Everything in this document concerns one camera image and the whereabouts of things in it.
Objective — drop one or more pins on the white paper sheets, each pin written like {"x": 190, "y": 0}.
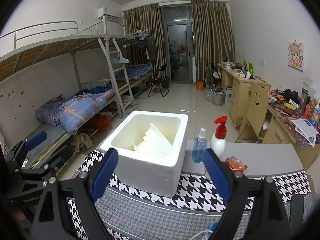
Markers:
{"x": 307, "y": 130}

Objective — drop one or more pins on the blue plaid quilt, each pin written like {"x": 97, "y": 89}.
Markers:
{"x": 70, "y": 114}

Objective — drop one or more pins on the person's left hand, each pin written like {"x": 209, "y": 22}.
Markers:
{"x": 25, "y": 218}

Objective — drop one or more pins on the blue face mask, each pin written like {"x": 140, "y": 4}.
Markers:
{"x": 205, "y": 234}

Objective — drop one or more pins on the red plastic bag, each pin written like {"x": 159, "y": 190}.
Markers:
{"x": 100, "y": 121}

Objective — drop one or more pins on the black smartphone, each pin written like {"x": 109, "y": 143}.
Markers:
{"x": 296, "y": 214}

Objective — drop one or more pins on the houndstooth table mat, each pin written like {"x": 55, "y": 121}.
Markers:
{"x": 129, "y": 213}

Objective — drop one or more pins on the grey trash bin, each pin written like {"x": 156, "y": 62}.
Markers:
{"x": 218, "y": 97}

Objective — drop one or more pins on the white lotion pump bottle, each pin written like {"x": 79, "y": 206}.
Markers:
{"x": 218, "y": 140}

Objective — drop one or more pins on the white foam box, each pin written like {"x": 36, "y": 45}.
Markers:
{"x": 149, "y": 171}

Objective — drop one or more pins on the orange bucket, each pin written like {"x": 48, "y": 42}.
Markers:
{"x": 200, "y": 85}

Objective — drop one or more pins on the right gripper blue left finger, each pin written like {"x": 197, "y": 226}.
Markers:
{"x": 101, "y": 173}

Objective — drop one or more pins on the black folding chair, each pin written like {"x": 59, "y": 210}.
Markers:
{"x": 156, "y": 82}

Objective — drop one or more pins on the white metal bunk bed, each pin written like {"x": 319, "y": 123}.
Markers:
{"x": 54, "y": 58}

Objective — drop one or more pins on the red snack packet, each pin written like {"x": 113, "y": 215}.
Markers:
{"x": 235, "y": 164}

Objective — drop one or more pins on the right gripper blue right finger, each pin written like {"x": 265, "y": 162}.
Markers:
{"x": 219, "y": 173}

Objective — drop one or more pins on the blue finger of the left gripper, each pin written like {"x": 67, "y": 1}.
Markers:
{"x": 35, "y": 141}

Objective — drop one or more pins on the white tissue paper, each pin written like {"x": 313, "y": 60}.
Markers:
{"x": 153, "y": 140}

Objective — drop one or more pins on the wooden desk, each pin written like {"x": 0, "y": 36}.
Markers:
{"x": 281, "y": 130}

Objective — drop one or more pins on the glass balcony door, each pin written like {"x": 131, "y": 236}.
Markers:
{"x": 177, "y": 22}

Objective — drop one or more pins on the white air conditioner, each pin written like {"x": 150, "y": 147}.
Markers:
{"x": 103, "y": 12}

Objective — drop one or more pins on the blue spray bottle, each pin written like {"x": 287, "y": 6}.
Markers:
{"x": 200, "y": 145}

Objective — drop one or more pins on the brown curtain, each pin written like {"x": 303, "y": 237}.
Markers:
{"x": 145, "y": 24}
{"x": 213, "y": 35}

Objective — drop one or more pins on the left brown curtain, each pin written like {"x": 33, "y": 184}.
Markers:
{"x": 145, "y": 24}

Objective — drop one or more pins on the right brown curtain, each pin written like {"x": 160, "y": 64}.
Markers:
{"x": 213, "y": 35}

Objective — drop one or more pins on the black headphones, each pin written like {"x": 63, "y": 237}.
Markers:
{"x": 292, "y": 95}

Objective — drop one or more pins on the cartoon girl wall poster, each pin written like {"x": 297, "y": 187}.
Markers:
{"x": 295, "y": 58}

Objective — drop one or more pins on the wooden smiley chair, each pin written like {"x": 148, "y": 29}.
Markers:
{"x": 255, "y": 124}

